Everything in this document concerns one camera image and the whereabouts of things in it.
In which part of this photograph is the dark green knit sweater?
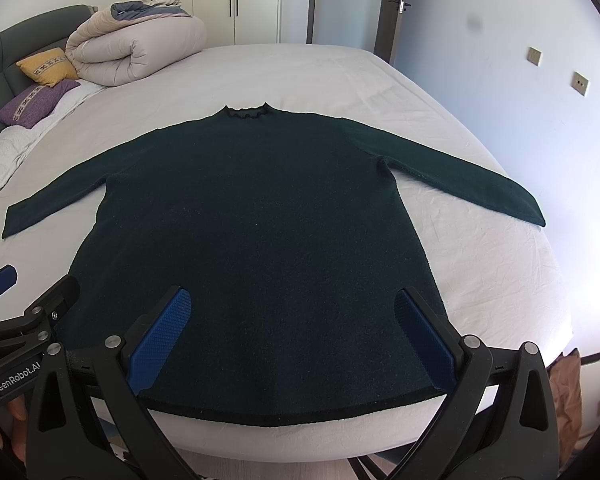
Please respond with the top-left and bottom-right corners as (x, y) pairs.
(3, 105), (545, 426)

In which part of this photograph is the person's left hand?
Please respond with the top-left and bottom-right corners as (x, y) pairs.
(0, 396), (29, 464)

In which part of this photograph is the brown paper bag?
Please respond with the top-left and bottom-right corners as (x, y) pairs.
(548, 349), (582, 465)

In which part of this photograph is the white crumpled pillow sheet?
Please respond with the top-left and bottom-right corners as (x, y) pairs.
(0, 79), (104, 192)

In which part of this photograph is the purple patterned pillow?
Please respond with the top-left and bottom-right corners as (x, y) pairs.
(0, 79), (80, 129)

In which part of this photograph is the dark grey padded headboard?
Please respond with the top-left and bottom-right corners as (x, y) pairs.
(0, 4), (94, 132)

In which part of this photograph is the yellow patterned pillow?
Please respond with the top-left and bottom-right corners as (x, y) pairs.
(16, 48), (79, 88)

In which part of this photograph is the rolled beige duvet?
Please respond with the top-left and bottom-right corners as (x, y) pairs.
(66, 0), (208, 87)

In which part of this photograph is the lower wall socket plate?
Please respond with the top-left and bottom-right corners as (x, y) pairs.
(570, 72), (588, 96)

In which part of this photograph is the upper wall switch plate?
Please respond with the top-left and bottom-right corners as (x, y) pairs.
(526, 47), (542, 66)

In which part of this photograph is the door handle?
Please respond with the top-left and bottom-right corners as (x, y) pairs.
(388, 0), (411, 14)

